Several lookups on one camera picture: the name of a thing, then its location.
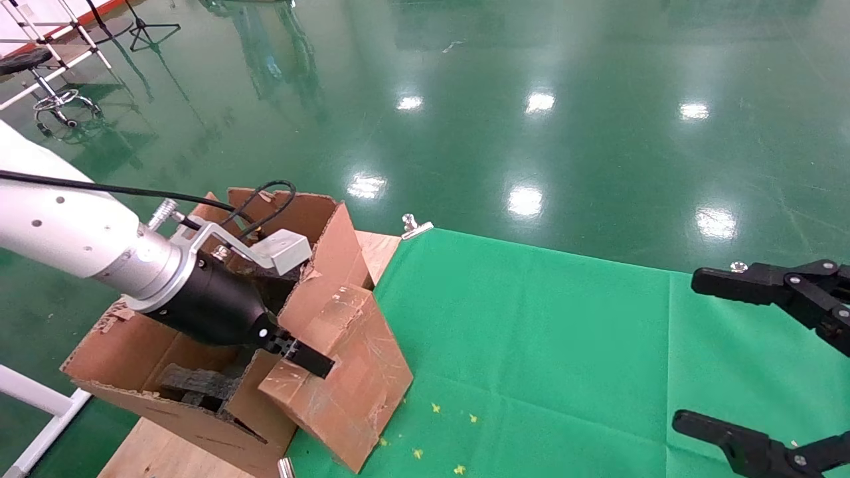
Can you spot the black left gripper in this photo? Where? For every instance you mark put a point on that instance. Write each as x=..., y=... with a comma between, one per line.
x=212, y=305

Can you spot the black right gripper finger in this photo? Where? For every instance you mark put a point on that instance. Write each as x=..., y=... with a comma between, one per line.
x=744, y=445
x=744, y=284

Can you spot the small brown cardboard box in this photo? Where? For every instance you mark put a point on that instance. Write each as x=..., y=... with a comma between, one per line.
x=358, y=372

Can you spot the large open cardboard carton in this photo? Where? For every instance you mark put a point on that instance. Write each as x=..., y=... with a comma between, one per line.
x=119, y=352

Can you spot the black foam block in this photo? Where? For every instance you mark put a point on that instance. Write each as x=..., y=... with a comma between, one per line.
x=196, y=384

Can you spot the green table cloth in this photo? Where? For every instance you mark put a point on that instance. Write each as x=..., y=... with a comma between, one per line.
x=564, y=365

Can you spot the black tripod stand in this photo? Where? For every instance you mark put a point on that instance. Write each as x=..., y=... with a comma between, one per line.
x=139, y=23

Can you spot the white pipe rack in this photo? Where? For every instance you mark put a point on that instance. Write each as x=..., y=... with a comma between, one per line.
x=73, y=64

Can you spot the black round-base stand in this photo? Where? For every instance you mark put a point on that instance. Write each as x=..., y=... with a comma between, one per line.
x=113, y=30

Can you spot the black seat chrome stool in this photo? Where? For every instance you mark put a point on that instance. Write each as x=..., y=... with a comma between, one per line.
x=20, y=61

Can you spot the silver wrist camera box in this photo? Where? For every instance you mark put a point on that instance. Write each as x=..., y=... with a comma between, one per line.
x=289, y=249

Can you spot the white pipe frame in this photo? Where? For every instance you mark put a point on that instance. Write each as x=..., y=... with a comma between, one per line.
x=33, y=392

